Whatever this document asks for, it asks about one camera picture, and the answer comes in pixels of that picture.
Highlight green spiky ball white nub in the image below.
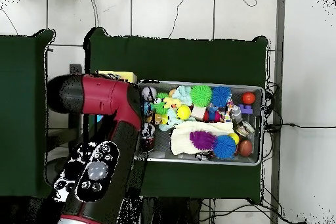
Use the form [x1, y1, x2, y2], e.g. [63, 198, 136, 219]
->
[190, 84, 213, 108]

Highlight shallow mesh bin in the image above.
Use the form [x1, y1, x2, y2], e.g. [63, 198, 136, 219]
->
[135, 79, 264, 166]

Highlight green spiky ball with eyes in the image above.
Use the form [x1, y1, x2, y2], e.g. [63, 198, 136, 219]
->
[152, 91, 171, 116]

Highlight yellow tennis ball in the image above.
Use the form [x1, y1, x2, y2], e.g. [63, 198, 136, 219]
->
[176, 104, 192, 120]

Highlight mint green cloth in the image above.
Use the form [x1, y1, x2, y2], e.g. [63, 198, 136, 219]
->
[171, 85, 194, 106]

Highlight black and white soccer ball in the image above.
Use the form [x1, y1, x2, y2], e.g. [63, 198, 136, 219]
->
[141, 122, 156, 139]

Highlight cream muslin cloth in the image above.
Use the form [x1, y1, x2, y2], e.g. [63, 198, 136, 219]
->
[170, 120, 235, 156]

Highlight purple spiky toy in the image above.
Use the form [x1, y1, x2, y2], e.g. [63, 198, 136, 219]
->
[189, 129, 218, 151]

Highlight dark green table cloth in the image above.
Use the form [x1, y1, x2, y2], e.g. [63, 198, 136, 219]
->
[82, 27, 269, 205]

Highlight blue spiky ball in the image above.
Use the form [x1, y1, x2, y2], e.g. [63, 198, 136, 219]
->
[213, 135, 238, 160]
[211, 85, 233, 108]

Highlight black upright panel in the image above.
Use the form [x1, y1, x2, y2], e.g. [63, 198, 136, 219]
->
[68, 63, 83, 158]

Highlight dark green side-table cloth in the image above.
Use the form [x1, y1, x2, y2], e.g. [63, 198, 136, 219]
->
[0, 29, 61, 199]

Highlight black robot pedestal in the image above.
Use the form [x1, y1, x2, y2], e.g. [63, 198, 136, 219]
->
[140, 196, 203, 224]

